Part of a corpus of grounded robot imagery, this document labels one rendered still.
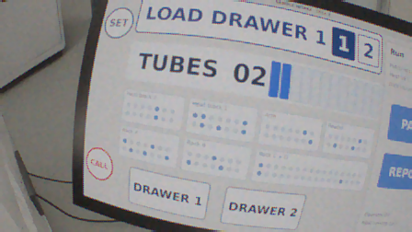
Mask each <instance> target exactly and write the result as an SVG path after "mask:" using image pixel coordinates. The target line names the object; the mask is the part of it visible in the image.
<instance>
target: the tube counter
mask: <svg viewBox="0 0 412 232"><path fill-rule="evenodd" d="M381 86H382V84H379V83H374V82H371V81H369V80H367V79H362V78H357V77H353V76H351V75H344V74H340V73H336V72H334V71H329V70H325V69H322V68H319V67H313V66H309V65H308V64H297V63H295V62H291V61H284V60H281V59H278V58H272V57H265V56H263V55H258V54H252V53H245V52H239V51H234V54H233V61H232V66H231V79H230V86H229V92H228V93H235V94H240V95H246V96H247V97H253V98H260V99H270V100H277V101H282V102H287V103H292V104H298V105H301V106H304V107H308V108H313V109H319V110H326V111H333V112H339V113H344V114H348V115H352V116H356V117H360V118H364V119H366V118H368V119H371V120H375V121H378V115H379V107H380V99H381Z"/></svg>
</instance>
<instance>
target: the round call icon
mask: <svg viewBox="0 0 412 232"><path fill-rule="evenodd" d="M115 151H116V150H112V149H108V148H104V147H100V146H98V145H93V144H89V143H86V160H85V163H86V166H85V172H86V173H85V176H86V177H88V178H90V179H93V180H99V181H100V182H104V183H107V184H111V185H113V183H114V171H115V170H114V165H115V160H114V158H115ZM113 186H114V185H113Z"/></svg>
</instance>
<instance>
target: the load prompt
mask: <svg viewBox="0 0 412 232"><path fill-rule="evenodd" d="M134 33H141V34H142V33H147V34H151V33H153V34H160V35H161V34H166V35H173V36H174V35H180V36H187V37H202V38H209V39H216V40H224V41H237V42H240V43H244V44H252V45H258V46H262V47H265V48H271V49H278V50H279V51H285V52H292V53H297V54H302V55H304V56H309V57H314V58H316V59H320V60H326V61H328V62H331V63H336V64H341V65H345V66H350V67H351V68H355V69H360V70H363V71H365V72H369V73H374V74H377V75H382V71H383V35H381V34H380V33H375V32H373V31H370V30H367V29H361V28H359V27H354V26H352V25H349V24H346V23H343V22H339V21H336V20H332V19H330V18H324V17H319V16H317V15H312V14H308V13H304V12H300V11H298V10H291V9H289V8H283V7H279V6H269V5H267V4H261V3H254V2H249V1H246V0H142V2H141V5H140V11H139V13H138V17H137V23H136V24H135V29H134Z"/></svg>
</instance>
